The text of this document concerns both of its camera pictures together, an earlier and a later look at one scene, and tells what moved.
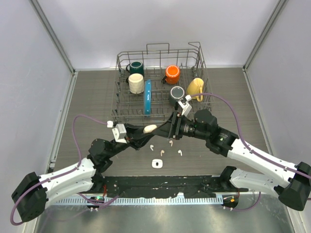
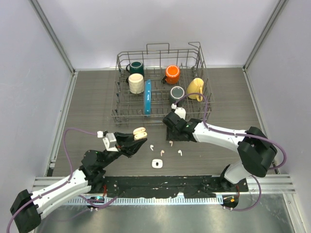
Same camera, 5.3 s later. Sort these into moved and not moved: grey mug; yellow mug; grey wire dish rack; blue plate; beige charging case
Moved: beige charging case
Not moved: yellow mug; grey mug; grey wire dish rack; blue plate
